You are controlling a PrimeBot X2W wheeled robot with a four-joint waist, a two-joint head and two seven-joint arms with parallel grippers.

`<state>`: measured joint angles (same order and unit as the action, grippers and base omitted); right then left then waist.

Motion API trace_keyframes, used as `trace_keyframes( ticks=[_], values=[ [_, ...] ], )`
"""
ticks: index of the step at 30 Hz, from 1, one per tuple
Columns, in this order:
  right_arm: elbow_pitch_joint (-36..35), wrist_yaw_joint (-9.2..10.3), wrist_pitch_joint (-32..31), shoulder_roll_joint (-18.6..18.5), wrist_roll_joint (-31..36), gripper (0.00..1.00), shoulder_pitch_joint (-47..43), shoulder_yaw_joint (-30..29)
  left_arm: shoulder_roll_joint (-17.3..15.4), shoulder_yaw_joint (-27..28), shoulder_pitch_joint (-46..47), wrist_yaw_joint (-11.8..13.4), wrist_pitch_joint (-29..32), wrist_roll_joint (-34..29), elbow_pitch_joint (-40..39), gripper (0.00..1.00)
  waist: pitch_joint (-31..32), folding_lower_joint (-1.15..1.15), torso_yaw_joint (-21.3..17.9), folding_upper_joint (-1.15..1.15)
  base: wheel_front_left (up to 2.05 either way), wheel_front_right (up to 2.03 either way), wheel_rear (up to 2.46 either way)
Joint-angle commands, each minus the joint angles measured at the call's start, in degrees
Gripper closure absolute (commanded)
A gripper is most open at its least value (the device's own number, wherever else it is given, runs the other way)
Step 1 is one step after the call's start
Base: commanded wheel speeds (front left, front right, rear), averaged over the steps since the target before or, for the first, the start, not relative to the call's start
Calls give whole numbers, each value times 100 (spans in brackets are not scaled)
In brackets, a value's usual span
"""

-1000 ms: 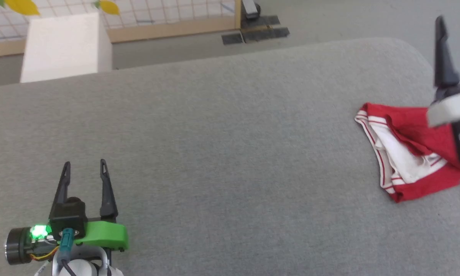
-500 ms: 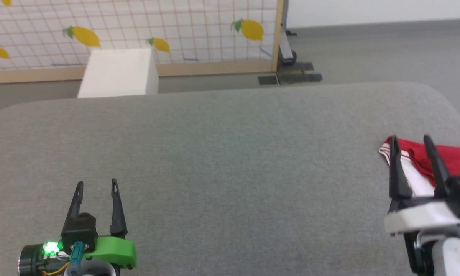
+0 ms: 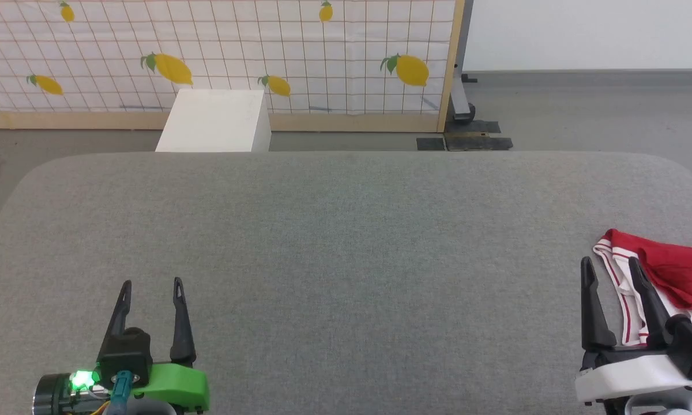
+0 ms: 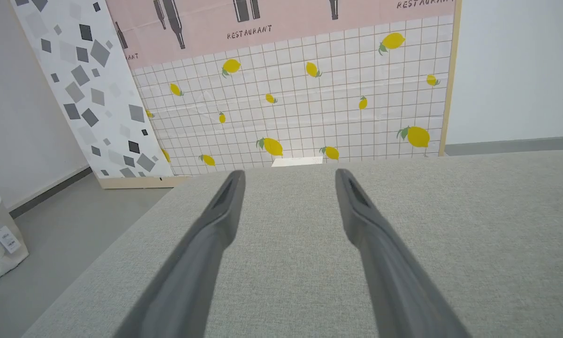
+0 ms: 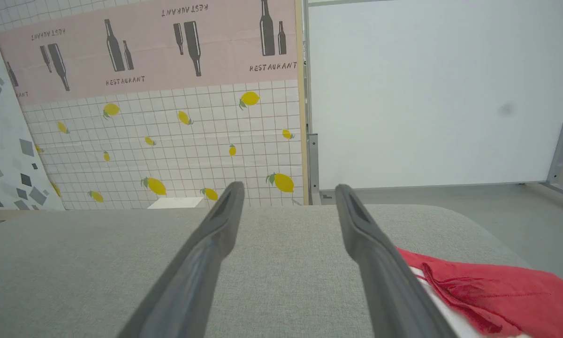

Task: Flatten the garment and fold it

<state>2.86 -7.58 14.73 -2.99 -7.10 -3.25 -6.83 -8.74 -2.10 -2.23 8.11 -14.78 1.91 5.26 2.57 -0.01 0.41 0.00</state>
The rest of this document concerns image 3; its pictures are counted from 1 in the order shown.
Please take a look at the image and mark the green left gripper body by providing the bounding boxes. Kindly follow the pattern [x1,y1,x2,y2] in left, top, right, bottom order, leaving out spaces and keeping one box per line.
[33,363,211,415]

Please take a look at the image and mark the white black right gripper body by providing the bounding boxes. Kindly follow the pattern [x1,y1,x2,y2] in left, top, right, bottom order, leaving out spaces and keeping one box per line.
[574,344,692,403]

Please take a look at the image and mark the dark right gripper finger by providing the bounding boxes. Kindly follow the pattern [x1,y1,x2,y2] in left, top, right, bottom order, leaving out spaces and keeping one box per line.
[628,256,675,349]
[580,256,618,353]

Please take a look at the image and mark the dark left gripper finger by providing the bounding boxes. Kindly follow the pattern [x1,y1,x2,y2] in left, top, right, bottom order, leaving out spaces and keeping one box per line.
[169,277,197,366]
[99,280,133,349]

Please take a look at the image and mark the red and white garment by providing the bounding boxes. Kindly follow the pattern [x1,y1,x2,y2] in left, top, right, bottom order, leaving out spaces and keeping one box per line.
[593,229,692,346]

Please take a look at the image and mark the white box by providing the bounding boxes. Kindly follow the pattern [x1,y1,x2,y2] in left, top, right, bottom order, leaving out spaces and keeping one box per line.
[155,89,272,153]

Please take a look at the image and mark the large black floor plate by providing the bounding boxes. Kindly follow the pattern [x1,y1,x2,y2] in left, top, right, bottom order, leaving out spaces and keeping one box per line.
[444,119,514,152]

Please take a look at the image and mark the lemon print partition screen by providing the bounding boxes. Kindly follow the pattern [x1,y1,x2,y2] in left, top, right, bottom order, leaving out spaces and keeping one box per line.
[0,0,465,134]

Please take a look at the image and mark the teal plug camera cable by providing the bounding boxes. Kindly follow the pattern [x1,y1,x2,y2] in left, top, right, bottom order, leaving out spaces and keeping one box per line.
[105,371,134,415]

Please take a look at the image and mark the grey screen post with caster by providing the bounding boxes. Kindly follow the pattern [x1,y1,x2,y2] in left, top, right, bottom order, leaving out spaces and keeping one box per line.
[450,0,477,125]

